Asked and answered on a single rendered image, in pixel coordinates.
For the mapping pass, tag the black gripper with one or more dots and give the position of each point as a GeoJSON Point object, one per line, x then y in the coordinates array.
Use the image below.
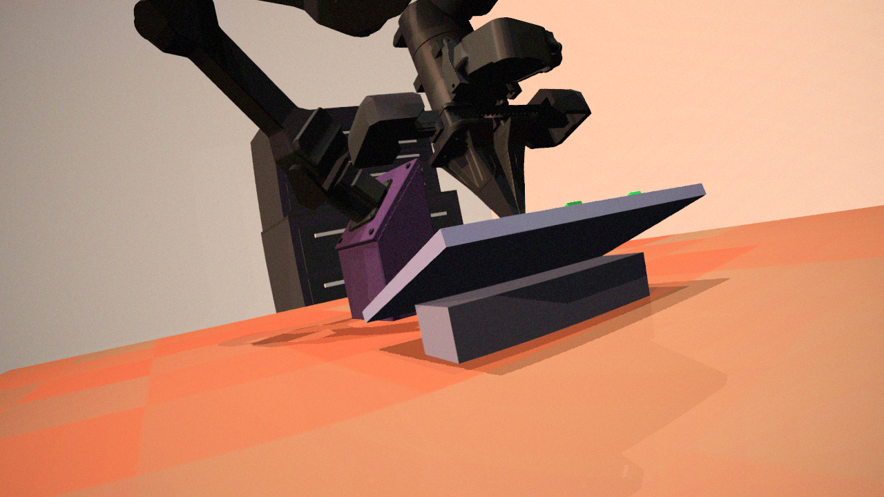
{"type": "Point", "coordinates": [476, 135]}

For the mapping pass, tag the lavender switch panel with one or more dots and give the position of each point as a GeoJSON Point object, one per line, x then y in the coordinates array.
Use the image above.
{"type": "Point", "coordinates": [482, 287]}

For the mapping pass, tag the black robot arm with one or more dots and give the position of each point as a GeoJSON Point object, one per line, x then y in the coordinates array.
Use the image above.
{"type": "Point", "coordinates": [309, 146]}

